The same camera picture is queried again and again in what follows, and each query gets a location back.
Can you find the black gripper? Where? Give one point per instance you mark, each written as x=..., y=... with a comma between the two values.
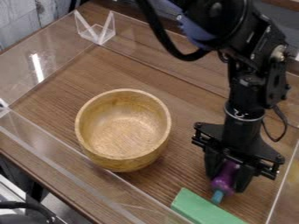
x=236, y=141

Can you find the purple toy eggplant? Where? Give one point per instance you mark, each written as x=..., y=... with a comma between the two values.
x=222, y=183

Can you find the clear acrylic corner bracket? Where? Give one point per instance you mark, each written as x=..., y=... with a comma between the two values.
x=99, y=34

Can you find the clear acrylic tray wall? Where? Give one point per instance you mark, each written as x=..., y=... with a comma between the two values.
x=50, y=74

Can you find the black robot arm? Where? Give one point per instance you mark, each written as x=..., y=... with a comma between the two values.
x=232, y=28

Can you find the green foam block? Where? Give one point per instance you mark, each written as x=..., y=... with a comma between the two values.
x=201, y=211

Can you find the brown wooden bowl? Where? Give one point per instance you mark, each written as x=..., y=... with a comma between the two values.
x=123, y=127

